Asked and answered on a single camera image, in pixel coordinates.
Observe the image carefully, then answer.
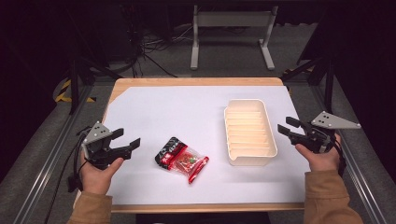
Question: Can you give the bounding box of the red and black snack packet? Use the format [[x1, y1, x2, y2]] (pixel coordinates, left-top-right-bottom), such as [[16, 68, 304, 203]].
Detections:
[[154, 136, 210, 185]]

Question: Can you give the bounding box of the bundle of floor cables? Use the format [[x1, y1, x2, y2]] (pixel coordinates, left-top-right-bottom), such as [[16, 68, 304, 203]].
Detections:
[[120, 3, 200, 78]]

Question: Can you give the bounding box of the black metal stand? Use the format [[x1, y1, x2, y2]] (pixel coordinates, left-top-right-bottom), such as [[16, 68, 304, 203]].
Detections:
[[60, 8, 124, 116], [281, 8, 339, 115]]

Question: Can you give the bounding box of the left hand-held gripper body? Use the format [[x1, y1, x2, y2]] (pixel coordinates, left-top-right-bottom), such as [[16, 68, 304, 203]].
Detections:
[[81, 121, 132, 171]]

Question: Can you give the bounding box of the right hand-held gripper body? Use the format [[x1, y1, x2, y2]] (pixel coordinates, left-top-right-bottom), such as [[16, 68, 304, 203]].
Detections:
[[289, 110, 362, 155]]

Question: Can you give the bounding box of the cream plastic divided box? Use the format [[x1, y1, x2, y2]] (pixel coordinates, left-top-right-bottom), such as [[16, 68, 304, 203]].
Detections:
[[223, 98, 278, 167]]

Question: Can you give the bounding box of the white metal stand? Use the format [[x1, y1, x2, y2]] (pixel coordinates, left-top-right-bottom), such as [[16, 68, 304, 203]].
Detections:
[[190, 4, 279, 71]]

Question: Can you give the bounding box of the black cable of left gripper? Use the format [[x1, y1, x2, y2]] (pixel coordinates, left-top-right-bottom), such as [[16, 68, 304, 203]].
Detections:
[[43, 126, 94, 224]]

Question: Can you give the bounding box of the white paper sheet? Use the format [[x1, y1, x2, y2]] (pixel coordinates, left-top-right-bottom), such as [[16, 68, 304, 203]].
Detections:
[[102, 85, 312, 205]]

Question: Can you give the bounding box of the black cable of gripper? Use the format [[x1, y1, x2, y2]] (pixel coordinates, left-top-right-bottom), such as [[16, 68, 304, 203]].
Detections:
[[330, 132, 347, 178], [43, 126, 94, 224]]

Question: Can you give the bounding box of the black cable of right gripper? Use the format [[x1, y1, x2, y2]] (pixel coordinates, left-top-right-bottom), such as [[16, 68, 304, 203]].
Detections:
[[330, 132, 347, 178]]

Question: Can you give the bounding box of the person's left hand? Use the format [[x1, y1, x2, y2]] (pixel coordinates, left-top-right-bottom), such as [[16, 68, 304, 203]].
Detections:
[[79, 150, 125, 196]]

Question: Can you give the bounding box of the person's right hand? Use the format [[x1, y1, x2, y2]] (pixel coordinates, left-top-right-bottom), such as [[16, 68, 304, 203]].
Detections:
[[294, 133, 342, 173]]

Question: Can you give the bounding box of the aluminium rail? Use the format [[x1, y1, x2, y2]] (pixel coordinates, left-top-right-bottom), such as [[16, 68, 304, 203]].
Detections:
[[12, 83, 94, 224], [311, 83, 390, 224]]

